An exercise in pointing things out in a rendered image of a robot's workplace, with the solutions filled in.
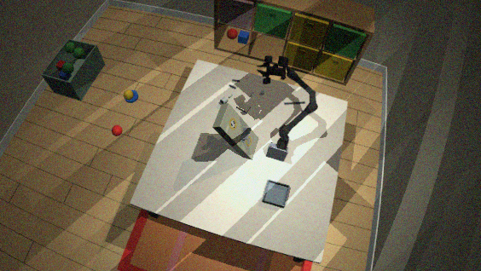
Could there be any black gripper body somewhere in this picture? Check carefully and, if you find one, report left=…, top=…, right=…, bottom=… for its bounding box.
left=263, top=55, right=276, bottom=84

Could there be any grey panel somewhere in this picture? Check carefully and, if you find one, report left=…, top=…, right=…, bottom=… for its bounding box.
left=212, top=103, right=258, bottom=160

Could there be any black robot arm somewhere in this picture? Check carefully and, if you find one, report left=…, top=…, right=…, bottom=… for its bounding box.
left=273, top=56, right=318, bottom=150

